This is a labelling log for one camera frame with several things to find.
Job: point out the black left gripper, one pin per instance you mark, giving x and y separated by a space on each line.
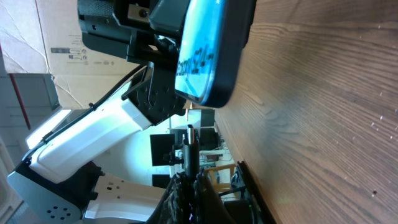
138 31

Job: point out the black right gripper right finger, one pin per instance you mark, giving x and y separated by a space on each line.
209 209

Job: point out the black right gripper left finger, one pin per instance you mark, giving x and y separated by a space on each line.
174 207

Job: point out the Samsung Galaxy smartphone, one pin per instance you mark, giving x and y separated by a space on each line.
215 33

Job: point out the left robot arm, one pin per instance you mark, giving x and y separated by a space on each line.
58 178

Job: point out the cardboard box panel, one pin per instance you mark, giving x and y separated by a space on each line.
44 36

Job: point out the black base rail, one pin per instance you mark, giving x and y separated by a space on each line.
253 189

